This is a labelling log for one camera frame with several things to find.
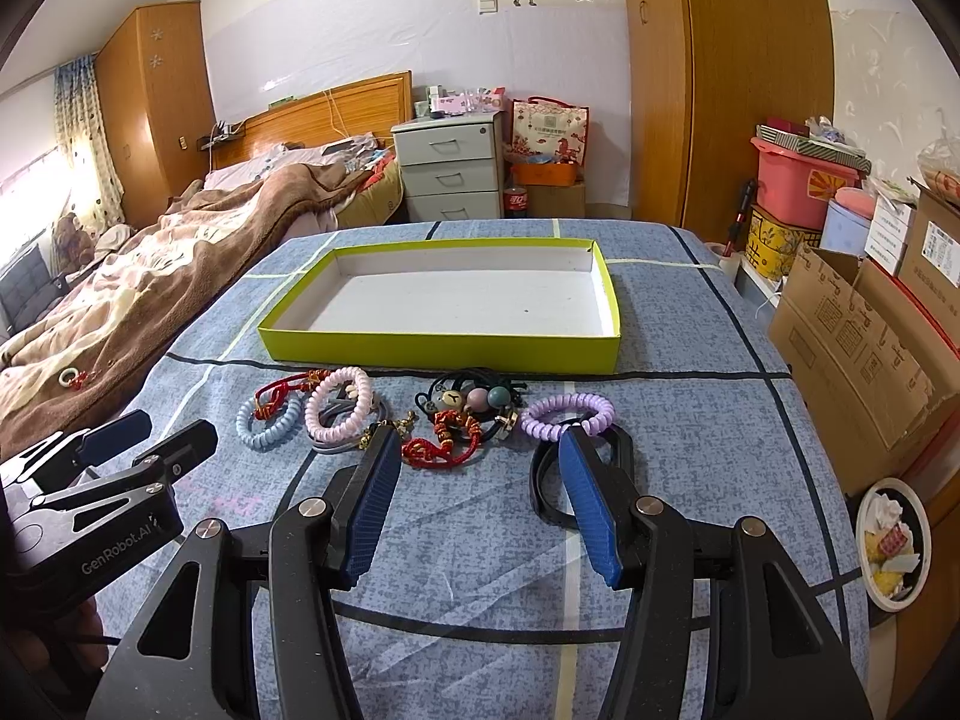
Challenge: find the brown fleece blanket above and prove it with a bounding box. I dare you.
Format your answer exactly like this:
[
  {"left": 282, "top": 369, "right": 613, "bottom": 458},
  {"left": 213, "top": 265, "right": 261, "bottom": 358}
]
[{"left": 2, "top": 161, "right": 371, "bottom": 460}]

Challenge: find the pink spiral hair tie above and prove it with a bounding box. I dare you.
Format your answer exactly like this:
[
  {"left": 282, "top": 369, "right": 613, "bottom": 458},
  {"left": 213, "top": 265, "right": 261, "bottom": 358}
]
[{"left": 302, "top": 365, "right": 376, "bottom": 444}]

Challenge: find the wooden bed headboard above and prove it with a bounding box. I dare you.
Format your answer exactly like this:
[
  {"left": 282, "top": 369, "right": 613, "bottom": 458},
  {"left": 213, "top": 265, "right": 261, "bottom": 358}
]
[{"left": 212, "top": 70, "right": 413, "bottom": 169}]

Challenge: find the large wooden wardrobe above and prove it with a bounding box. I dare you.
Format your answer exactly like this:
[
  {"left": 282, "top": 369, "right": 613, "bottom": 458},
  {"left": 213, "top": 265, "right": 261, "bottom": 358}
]
[{"left": 626, "top": 0, "right": 835, "bottom": 242}]

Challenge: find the black tie with teal ball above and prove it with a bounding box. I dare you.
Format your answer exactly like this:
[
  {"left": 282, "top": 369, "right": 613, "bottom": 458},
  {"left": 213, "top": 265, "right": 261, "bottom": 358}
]
[{"left": 418, "top": 365, "right": 531, "bottom": 446}]

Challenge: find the person's left hand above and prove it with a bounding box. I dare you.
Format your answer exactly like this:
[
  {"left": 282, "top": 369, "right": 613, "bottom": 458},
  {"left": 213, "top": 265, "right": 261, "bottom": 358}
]
[{"left": 2, "top": 598, "right": 109, "bottom": 718}]

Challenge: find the orange box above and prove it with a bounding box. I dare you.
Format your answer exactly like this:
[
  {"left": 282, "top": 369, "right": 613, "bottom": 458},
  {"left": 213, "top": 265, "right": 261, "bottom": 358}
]
[{"left": 511, "top": 163, "right": 579, "bottom": 187}]

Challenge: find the light blue round box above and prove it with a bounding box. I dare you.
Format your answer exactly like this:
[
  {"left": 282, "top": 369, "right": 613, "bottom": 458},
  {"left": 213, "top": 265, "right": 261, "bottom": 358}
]
[{"left": 820, "top": 187, "right": 875, "bottom": 257}]

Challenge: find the pink plastic storage bin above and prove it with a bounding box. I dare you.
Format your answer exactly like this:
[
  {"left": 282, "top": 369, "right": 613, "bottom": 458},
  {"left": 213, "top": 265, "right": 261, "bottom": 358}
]
[{"left": 750, "top": 137, "right": 859, "bottom": 229}]

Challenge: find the green shallow cardboard tray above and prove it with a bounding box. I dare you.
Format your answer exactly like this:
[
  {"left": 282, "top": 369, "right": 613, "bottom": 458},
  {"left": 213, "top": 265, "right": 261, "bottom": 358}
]
[{"left": 259, "top": 238, "right": 622, "bottom": 377}]

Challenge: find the yellow patterned tin box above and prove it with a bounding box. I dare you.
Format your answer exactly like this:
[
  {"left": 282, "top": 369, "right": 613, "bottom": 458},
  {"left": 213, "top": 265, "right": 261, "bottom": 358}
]
[{"left": 745, "top": 205, "right": 822, "bottom": 281}]

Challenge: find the cola bottle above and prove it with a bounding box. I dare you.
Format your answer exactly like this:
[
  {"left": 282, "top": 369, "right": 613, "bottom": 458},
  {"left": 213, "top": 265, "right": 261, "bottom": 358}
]
[{"left": 503, "top": 185, "right": 529, "bottom": 218}]

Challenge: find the blue patterned tablecloth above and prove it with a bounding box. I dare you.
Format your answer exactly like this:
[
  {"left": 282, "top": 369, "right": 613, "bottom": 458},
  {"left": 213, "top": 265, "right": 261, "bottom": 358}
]
[{"left": 135, "top": 220, "right": 869, "bottom": 718}]

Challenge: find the large brown cardboard box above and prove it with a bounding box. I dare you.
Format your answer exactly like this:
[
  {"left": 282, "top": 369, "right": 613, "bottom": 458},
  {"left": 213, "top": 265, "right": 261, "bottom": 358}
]
[{"left": 768, "top": 245, "right": 958, "bottom": 496}]

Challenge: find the white round trash bin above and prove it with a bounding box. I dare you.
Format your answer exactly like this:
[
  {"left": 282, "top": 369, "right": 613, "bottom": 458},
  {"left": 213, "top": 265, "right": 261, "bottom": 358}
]
[{"left": 854, "top": 478, "right": 932, "bottom": 614}]

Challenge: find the red knotted cord bracelet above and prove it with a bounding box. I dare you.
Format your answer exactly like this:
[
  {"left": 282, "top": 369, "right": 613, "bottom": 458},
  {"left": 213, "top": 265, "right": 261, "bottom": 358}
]
[{"left": 252, "top": 367, "right": 334, "bottom": 423}]

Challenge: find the grey three-drawer nightstand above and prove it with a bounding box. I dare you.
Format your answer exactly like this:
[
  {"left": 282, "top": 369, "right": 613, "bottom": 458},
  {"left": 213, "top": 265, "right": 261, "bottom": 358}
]
[{"left": 392, "top": 112, "right": 505, "bottom": 221}]

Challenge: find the purple spiral hair tie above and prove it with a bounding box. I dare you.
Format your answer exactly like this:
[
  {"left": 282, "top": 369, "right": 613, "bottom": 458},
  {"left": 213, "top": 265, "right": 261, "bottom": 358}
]
[{"left": 519, "top": 391, "right": 617, "bottom": 444}]

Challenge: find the red beaded charm bracelet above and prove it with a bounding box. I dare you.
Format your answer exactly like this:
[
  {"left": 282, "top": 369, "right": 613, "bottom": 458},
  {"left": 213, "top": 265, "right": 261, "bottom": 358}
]
[{"left": 398, "top": 406, "right": 485, "bottom": 472}]

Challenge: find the light blue spiral hair tie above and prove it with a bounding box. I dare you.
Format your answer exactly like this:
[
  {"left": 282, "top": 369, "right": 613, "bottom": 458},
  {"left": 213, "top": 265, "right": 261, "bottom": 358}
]
[{"left": 234, "top": 391, "right": 308, "bottom": 454}]

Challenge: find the black plastic bracelet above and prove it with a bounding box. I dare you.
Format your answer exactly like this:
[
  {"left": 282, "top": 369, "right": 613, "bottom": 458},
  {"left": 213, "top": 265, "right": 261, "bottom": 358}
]
[{"left": 529, "top": 422, "right": 637, "bottom": 532}]

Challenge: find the floral window curtain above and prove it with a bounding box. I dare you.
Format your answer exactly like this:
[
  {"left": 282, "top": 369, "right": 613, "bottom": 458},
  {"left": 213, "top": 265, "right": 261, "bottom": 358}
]
[{"left": 53, "top": 54, "right": 125, "bottom": 238}]

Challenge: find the red floral gift bag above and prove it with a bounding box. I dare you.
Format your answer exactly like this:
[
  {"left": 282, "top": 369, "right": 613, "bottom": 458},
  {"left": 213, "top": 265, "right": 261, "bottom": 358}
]
[{"left": 511, "top": 96, "right": 590, "bottom": 167}]

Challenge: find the corner wooden wardrobe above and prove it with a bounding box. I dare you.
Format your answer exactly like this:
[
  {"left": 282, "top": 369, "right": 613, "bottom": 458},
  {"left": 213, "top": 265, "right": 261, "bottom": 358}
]
[{"left": 94, "top": 0, "right": 215, "bottom": 229}]

